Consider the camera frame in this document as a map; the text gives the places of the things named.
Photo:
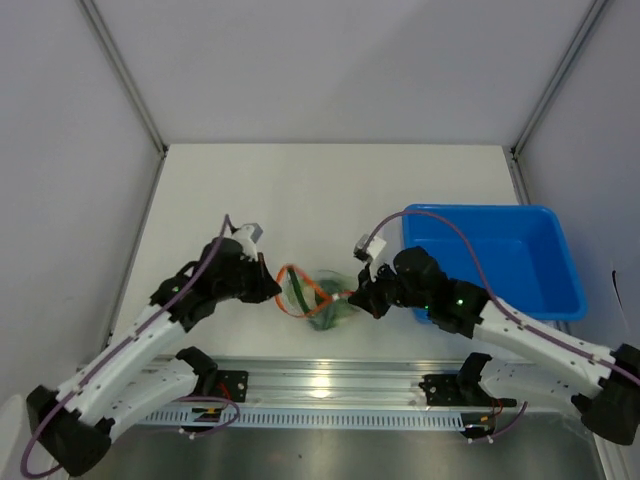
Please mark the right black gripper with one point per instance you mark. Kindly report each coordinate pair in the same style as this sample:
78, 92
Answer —
367, 294

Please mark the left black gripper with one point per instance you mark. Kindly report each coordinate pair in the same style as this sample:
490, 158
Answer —
265, 286

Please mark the green lettuce head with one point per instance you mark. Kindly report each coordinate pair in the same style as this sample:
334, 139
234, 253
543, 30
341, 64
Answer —
333, 282

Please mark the clear zip bag orange zipper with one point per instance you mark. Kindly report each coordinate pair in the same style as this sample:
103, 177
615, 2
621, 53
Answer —
316, 298

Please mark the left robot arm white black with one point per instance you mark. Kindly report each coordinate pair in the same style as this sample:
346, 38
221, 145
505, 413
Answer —
78, 421

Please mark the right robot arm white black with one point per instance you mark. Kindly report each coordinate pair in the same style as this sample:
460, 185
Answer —
599, 383

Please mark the blue plastic bin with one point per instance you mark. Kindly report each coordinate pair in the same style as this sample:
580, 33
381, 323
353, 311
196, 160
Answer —
521, 249

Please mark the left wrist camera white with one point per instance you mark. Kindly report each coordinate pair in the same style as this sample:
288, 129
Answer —
248, 235

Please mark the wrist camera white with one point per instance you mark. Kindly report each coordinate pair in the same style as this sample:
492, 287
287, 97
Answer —
370, 247
248, 235

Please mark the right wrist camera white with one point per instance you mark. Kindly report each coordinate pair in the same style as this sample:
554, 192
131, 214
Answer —
370, 247

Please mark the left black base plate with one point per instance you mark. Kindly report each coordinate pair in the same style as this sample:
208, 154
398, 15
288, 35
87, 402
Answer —
231, 384

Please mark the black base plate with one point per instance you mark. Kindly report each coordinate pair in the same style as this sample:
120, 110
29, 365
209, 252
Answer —
231, 384
449, 390

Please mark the aluminium mounting rail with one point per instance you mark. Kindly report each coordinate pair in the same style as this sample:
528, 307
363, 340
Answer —
383, 385

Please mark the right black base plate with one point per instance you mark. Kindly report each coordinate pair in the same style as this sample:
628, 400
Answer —
449, 390

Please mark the white slotted cable duct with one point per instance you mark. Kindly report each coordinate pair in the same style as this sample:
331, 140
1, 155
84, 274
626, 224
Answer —
410, 420

